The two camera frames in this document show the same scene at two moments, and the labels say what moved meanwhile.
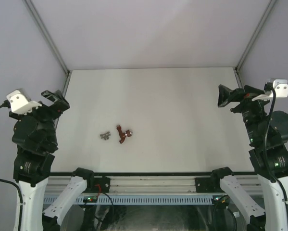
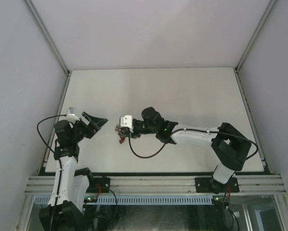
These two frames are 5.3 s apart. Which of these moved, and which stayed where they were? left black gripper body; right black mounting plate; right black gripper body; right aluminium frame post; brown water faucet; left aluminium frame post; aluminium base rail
Moved: right black gripper body; left black gripper body
Stayed: right aluminium frame post; right black mounting plate; left aluminium frame post; aluminium base rail; brown water faucet
